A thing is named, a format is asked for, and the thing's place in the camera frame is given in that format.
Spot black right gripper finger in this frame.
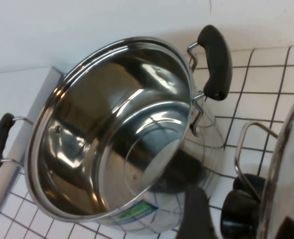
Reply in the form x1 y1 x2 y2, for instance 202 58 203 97
178 186 220 239

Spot stainless steel lid black knob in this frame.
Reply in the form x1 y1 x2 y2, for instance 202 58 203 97
220 84 294 239

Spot white black-grid tablecloth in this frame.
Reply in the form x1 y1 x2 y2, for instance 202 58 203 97
0 46 294 239

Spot stainless steel pot black handles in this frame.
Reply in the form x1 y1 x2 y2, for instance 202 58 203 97
0 24 234 235

